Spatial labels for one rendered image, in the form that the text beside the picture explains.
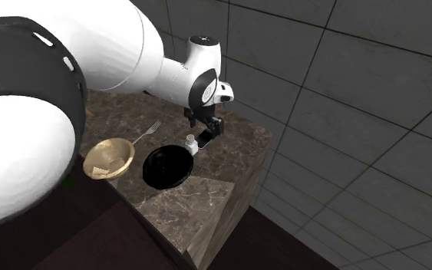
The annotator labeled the silver fork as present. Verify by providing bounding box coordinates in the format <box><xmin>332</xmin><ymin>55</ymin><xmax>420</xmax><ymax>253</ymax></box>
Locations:
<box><xmin>131</xmin><ymin>120</ymin><xmax>163</xmax><ymax>146</ymax></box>

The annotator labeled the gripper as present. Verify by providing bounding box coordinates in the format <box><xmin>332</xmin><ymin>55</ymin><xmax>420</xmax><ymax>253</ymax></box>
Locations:
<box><xmin>183</xmin><ymin>104</ymin><xmax>225</xmax><ymax>139</ymax></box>

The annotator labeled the white salt shaker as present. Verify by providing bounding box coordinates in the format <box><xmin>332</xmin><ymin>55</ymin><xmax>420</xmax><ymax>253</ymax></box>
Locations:
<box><xmin>183</xmin><ymin>133</ymin><xmax>200</xmax><ymax>156</ymax></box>

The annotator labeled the black bowl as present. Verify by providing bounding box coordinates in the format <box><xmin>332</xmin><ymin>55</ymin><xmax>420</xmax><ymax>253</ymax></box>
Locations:
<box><xmin>142</xmin><ymin>144</ymin><xmax>195</xmax><ymax>190</ymax></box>

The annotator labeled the gold bowl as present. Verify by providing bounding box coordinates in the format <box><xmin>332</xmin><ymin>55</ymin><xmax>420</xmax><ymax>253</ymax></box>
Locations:
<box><xmin>82</xmin><ymin>137</ymin><xmax>136</xmax><ymax>181</ymax></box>

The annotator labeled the black smartphone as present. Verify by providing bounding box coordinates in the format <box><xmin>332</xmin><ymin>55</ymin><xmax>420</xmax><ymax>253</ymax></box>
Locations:
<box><xmin>195</xmin><ymin>128</ymin><xmax>216</xmax><ymax>150</ymax></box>

